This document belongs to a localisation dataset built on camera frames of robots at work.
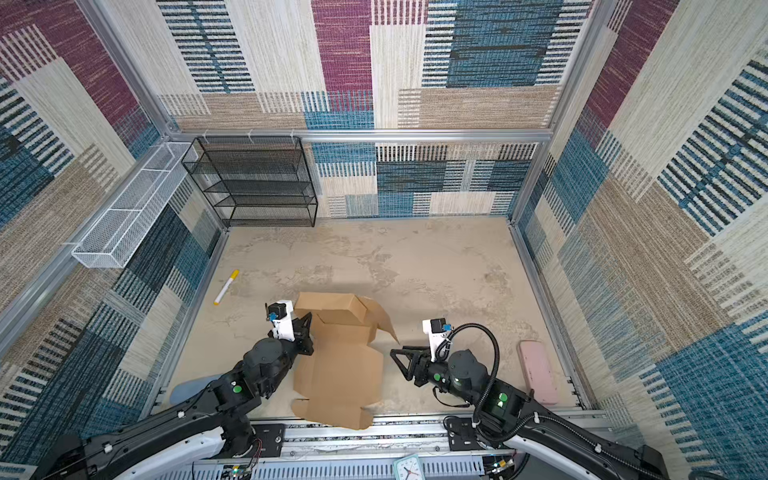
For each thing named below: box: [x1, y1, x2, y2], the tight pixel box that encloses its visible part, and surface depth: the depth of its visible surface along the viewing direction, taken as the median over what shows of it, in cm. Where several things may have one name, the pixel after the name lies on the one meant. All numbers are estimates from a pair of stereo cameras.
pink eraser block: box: [518, 340, 558, 405], surface depth 85 cm
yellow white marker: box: [214, 269, 240, 305], surface depth 104 cm
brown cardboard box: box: [291, 292, 399, 430], surface depth 80 cm
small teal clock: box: [393, 454, 426, 480], surface depth 70 cm
